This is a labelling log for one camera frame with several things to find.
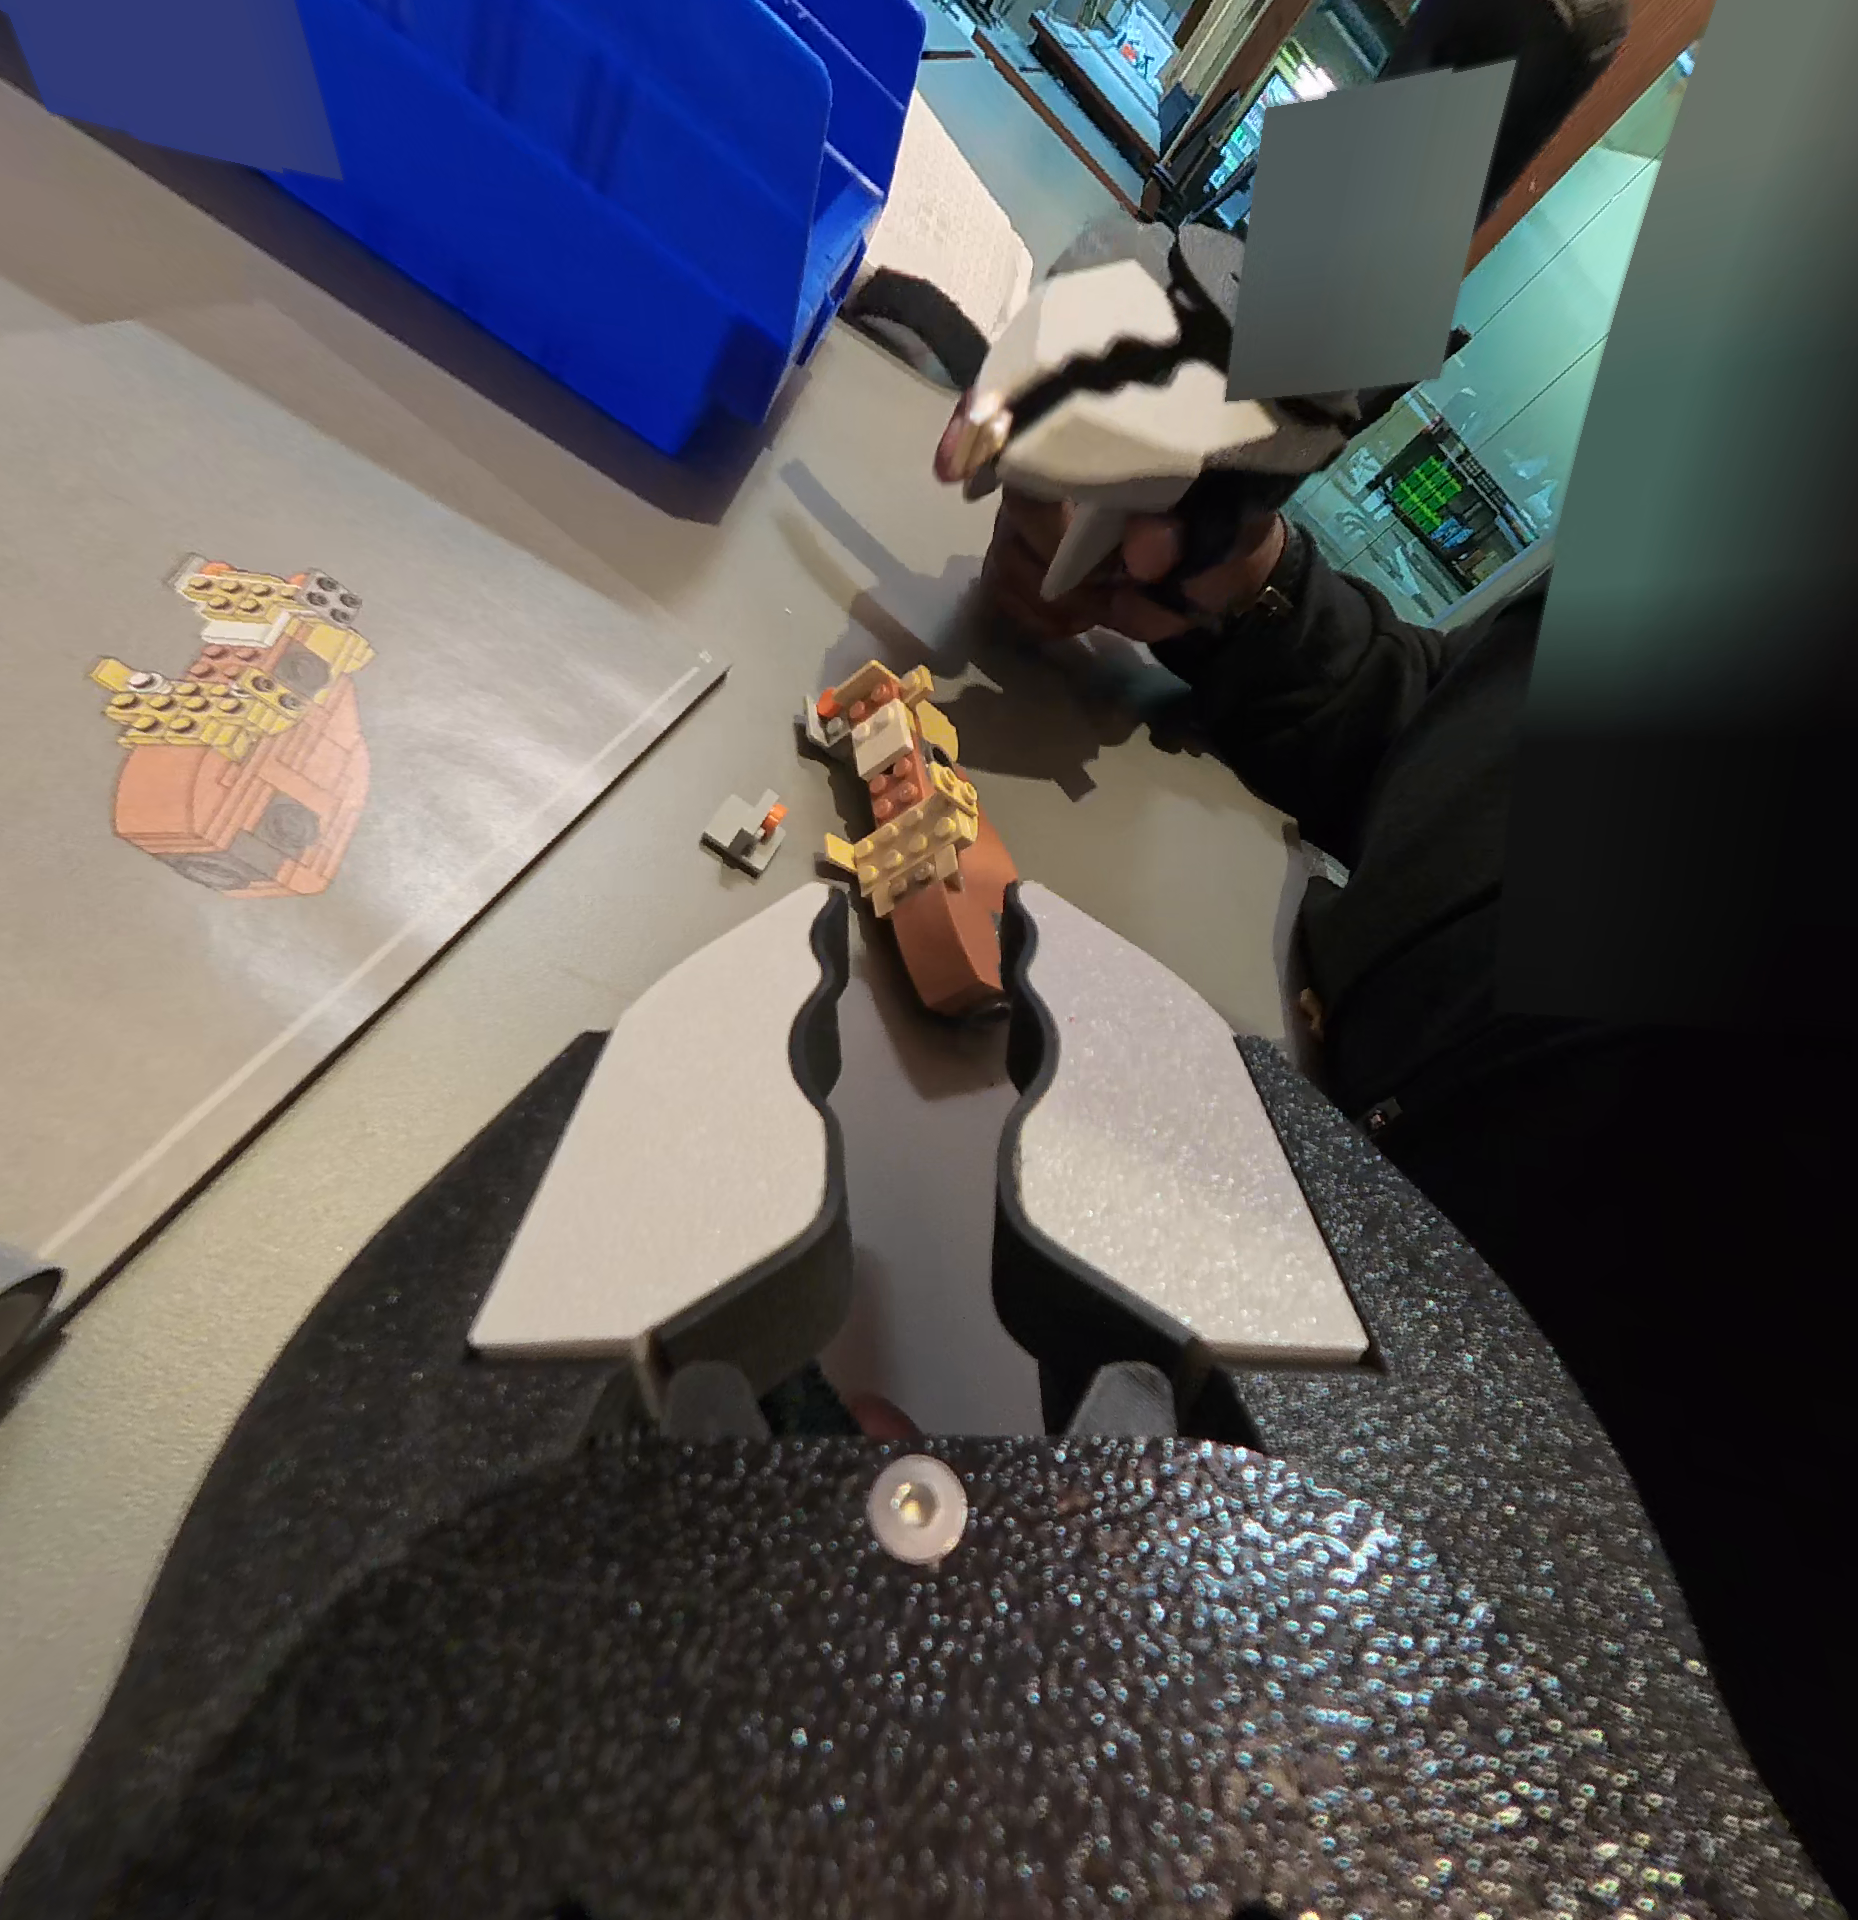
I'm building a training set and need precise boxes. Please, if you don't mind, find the blue plastic bin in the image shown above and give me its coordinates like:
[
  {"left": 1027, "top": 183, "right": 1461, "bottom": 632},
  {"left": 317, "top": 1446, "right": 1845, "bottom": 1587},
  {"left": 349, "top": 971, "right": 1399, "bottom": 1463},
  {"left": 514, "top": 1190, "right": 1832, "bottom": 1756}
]
[{"left": 0, "top": 0, "right": 933, "bottom": 460}]

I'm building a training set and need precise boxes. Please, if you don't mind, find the brown tan brick model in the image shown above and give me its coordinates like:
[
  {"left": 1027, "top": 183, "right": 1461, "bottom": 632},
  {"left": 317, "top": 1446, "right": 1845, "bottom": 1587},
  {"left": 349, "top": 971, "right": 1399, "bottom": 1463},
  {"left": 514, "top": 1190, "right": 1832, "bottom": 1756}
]
[{"left": 795, "top": 659, "right": 1024, "bottom": 1026}]

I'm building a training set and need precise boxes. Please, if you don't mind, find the grey instruction booklet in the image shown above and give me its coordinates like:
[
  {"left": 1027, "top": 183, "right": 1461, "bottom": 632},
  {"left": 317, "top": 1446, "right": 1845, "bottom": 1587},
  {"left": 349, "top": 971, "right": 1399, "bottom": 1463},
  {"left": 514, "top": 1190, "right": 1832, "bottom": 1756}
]
[{"left": 0, "top": 254, "right": 732, "bottom": 1411}]

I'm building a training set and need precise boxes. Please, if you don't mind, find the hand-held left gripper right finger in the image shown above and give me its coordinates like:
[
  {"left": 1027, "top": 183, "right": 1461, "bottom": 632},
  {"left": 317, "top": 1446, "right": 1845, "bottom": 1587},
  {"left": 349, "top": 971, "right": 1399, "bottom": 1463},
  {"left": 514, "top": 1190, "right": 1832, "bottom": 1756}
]
[{"left": 992, "top": 877, "right": 1376, "bottom": 1370}]

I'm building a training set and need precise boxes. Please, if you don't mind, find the wooden table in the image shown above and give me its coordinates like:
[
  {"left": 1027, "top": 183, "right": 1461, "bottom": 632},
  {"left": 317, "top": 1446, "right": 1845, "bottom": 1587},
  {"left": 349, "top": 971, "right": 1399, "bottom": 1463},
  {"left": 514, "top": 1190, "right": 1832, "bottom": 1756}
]
[{"left": 1468, "top": 0, "right": 1718, "bottom": 271}]

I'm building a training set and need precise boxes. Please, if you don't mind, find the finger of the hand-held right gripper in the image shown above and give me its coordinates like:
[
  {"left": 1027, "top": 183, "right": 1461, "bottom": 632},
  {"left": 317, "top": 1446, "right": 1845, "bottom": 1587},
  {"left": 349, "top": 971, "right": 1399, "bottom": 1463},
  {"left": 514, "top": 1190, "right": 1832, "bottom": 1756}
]
[
  {"left": 1000, "top": 363, "right": 1280, "bottom": 508},
  {"left": 962, "top": 251, "right": 1191, "bottom": 439}
]

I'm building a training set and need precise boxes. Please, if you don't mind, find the small grey orange brick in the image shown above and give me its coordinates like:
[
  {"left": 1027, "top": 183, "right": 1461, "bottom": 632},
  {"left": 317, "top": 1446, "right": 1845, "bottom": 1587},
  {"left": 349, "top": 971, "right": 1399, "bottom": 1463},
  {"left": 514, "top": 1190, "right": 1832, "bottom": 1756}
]
[{"left": 700, "top": 785, "right": 792, "bottom": 876}]

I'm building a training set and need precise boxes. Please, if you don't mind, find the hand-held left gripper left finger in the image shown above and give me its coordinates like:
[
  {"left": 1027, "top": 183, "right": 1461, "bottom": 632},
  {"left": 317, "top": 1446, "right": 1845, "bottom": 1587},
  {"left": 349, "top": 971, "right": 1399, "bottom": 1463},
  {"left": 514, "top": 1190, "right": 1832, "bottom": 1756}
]
[{"left": 468, "top": 882, "right": 857, "bottom": 1389}]

